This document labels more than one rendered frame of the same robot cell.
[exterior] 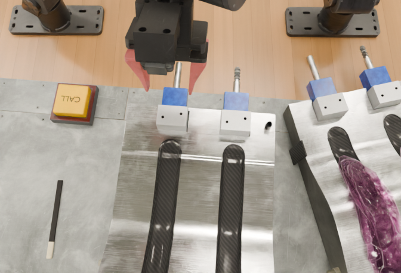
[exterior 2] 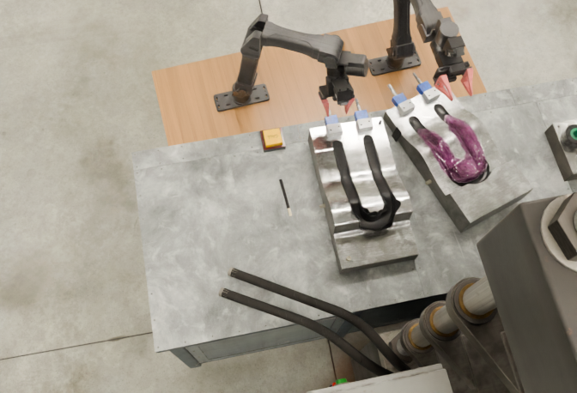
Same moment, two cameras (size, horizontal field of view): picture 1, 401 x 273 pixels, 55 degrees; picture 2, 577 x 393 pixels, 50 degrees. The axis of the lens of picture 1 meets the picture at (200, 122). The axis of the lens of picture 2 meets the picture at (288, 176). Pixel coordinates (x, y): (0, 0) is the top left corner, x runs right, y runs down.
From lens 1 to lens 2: 1.53 m
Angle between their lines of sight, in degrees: 8
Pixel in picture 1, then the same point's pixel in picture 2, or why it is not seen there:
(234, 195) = (373, 158)
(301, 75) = (385, 95)
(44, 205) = (277, 193)
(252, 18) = not seen: hidden behind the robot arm
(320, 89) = (399, 99)
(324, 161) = (410, 134)
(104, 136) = (294, 153)
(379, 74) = (425, 85)
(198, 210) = (360, 168)
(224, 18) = not seen: hidden behind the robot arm
